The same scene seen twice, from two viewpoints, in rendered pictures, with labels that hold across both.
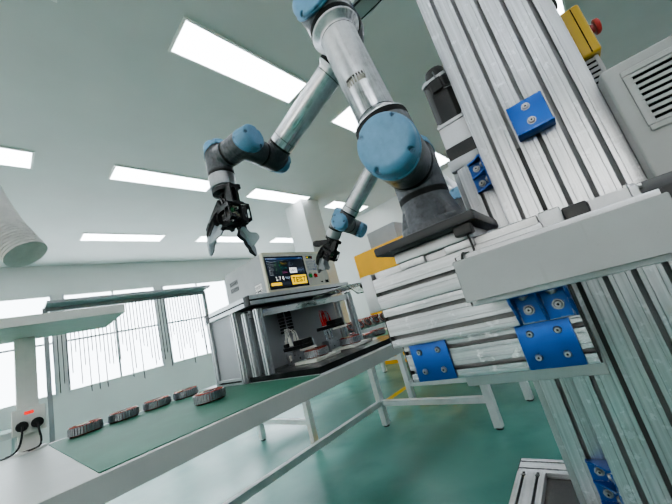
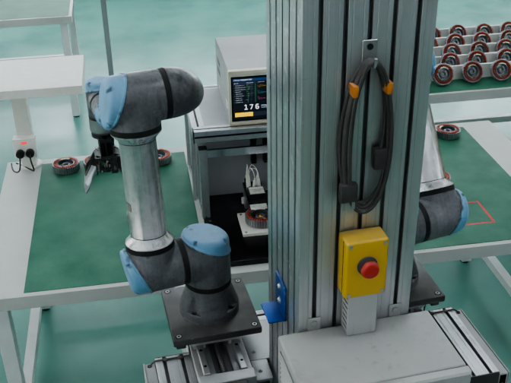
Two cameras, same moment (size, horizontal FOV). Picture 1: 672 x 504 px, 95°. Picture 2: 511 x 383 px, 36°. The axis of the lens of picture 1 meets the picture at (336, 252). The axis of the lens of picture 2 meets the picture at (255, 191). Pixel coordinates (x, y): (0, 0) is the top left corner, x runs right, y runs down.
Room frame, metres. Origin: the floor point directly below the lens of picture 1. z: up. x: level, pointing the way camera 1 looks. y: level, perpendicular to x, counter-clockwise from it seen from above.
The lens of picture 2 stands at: (-0.46, -1.40, 2.30)
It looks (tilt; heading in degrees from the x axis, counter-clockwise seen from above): 29 degrees down; 41
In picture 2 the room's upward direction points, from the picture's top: 1 degrees counter-clockwise
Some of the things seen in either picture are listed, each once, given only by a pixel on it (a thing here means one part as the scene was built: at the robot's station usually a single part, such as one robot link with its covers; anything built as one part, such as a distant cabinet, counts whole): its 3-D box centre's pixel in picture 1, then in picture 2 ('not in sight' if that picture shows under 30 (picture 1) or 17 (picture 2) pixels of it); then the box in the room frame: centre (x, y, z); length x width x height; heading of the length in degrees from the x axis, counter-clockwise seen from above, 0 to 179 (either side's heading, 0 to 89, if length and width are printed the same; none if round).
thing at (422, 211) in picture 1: (429, 214); (208, 292); (0.70, -0.24, 1.09); 0.15 x 0.15 x 0.10
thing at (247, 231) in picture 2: (317, 357); (260, 223); (1.43, 0.20, 0.78); 0.15 x 0.15 x 0.01; 50
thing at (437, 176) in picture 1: (413, 169); (204, 254); (0.70, -0.23, 1.20); 0.13 x 0.12 x 0.14; 152
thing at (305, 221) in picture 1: (321, 284); not in sight; (5.81, 0.42, 1.65); 0.50 x 0.45 x 3.30; 50
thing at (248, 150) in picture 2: (309, 303); (287, 146); (1.59, 0.20, 1.03); 0.62 x 0.01 x 0.03; 140
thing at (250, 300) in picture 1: (281, 301); (276, 106); (1.73, 0.37, 1.09); 0.68 x 0.44 x 0.05; 140
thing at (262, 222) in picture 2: (316, 352); (260, 216); (1.43, 0.20, 0.80); 0.11 x 0.11 x 0.04
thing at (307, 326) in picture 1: (295, 330); (279, 154); (1.69, 0.32, 0.92); 0.66 x 0.01 x 0.30; 140
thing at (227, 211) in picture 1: (229, 208); (106, 150); (0.82, 0.26, 1.29); 0.09 x 0.08 x 0.12; 54
